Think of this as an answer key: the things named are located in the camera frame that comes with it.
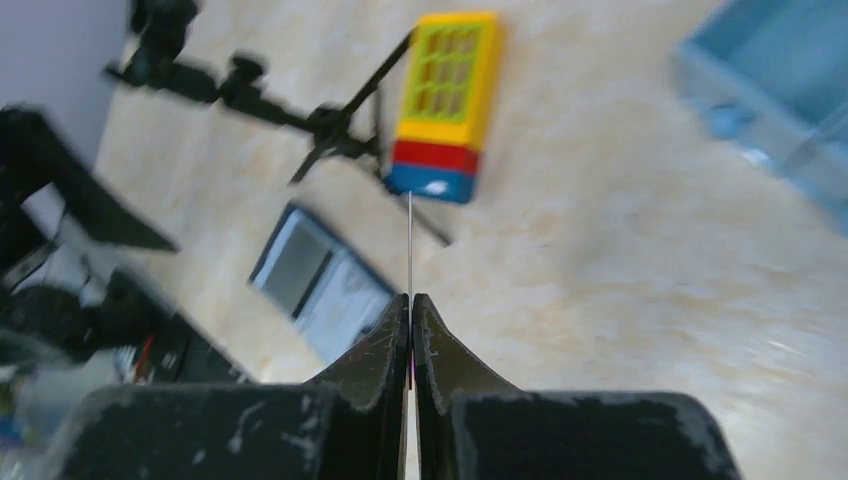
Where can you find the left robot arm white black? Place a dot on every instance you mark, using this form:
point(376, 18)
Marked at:
point(64, 294)

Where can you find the black tripod stand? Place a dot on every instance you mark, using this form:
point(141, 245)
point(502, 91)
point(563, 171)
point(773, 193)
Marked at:
point(352, 130)

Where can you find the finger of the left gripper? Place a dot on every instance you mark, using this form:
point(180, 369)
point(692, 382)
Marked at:
point(33, 155)

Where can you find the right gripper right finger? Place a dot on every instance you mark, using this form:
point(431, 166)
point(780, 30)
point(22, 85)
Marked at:
point(445, 372)

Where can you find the dark blue card holder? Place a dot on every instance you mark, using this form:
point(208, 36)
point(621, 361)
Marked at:
point(331, 295)

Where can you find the yellow red blue toy block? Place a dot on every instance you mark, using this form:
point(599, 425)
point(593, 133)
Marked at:
point(446, 105)

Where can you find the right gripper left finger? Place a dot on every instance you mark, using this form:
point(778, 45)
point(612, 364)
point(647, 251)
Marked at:
point(366, 433)

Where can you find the light blue drawer middle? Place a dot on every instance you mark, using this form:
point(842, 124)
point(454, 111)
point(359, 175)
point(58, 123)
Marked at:
point(771, 77)

